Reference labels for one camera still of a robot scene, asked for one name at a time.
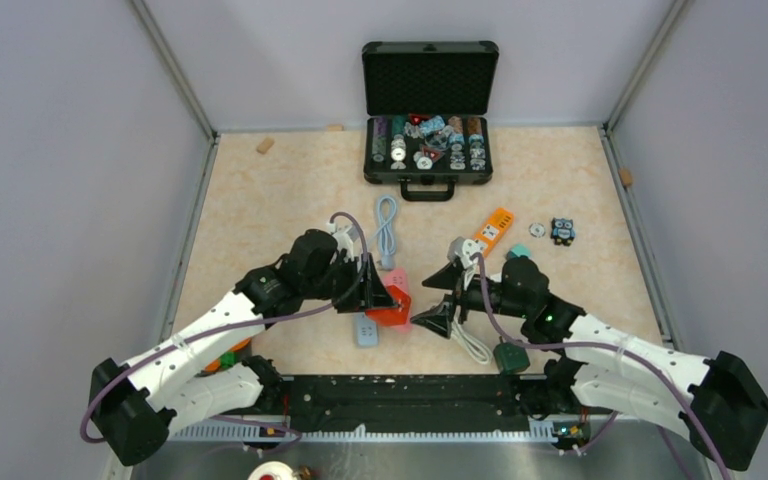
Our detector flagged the wooden block left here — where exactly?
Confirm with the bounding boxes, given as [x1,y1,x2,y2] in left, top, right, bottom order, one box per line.
[256,137,275,155]

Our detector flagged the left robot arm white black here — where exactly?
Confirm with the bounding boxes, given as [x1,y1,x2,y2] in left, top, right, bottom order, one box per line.
[80,228,398,466]

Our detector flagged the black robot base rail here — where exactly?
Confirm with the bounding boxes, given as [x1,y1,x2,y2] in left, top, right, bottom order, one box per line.
[244,374,614,435]

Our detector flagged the teal small cube adapter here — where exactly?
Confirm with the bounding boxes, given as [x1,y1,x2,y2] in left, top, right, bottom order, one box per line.
[505,243,532,260]

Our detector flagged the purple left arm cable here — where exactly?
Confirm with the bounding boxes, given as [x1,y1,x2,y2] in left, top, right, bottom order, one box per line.
[79,211,370,445]

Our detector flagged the orange power strip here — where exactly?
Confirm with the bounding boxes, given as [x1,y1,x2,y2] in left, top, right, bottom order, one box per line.
[473,208,515,256]

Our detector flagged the dark green cube socket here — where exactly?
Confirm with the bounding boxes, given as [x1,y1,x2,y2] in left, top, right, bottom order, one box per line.
[492,337,531,375]

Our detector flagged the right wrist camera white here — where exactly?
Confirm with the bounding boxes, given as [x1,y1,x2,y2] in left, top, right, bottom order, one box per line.
[447,237,487,269]

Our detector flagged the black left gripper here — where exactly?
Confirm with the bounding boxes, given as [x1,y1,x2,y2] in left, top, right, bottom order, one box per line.
[303,252,397,313]

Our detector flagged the white coiled power cable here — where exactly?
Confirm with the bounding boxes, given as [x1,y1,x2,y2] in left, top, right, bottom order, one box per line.
[446,311,495,366]

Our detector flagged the wooden block right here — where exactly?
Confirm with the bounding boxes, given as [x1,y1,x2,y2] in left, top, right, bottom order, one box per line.
[617,167,634,188]

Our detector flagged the light blue coiled cable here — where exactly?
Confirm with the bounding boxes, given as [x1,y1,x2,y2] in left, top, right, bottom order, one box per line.
[364,194,399,273]

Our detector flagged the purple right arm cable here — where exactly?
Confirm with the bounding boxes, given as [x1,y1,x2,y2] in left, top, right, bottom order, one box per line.
[470,254,733,480]

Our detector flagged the small white round disc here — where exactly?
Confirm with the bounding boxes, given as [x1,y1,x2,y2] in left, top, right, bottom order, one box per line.
[528,222,547,238]

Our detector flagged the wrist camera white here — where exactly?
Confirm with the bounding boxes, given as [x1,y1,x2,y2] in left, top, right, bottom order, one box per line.
[327,223,360,257]
[447,237,487,269]

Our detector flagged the blue owl figure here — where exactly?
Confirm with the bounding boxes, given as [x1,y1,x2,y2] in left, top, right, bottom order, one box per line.
[550,218,576,246]

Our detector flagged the light blue power strip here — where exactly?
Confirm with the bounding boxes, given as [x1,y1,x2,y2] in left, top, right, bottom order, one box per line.
[354,313,379,348]

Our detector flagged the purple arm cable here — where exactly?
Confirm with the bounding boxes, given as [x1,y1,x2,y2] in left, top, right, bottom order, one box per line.
[470,254,733,480]
[79,211,370,445]

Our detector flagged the orange tape roll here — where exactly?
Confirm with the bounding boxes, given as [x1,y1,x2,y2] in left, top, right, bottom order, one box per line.
[202,338,252,375]

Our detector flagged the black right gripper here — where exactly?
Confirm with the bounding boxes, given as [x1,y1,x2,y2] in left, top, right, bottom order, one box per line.
[411,261,529,338]

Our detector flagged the black open carrying case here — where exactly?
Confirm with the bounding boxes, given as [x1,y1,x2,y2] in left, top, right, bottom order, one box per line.
[361,40,500,202]

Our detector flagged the red cube socket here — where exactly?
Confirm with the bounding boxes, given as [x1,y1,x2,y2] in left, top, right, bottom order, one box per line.
[365,285,412,327]

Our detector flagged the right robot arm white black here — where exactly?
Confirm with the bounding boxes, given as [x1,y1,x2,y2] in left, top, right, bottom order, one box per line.
[411,254,768,472]

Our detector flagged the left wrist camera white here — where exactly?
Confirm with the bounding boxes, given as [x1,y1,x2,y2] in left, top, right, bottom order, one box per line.
[327,223,360,257]

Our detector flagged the pink triangular power strip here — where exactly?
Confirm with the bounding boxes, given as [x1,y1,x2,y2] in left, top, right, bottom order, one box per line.
[383,267,412,333]

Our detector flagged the red white emergency button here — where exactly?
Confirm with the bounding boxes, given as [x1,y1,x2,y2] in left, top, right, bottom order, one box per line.
[247,461,316,480]

